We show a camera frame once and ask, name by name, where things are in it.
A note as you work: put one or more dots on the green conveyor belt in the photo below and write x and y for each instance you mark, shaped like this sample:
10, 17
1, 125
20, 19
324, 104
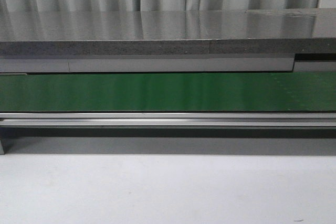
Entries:
173, 92

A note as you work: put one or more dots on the grey stone countertop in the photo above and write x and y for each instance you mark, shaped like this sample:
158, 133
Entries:
168, 41

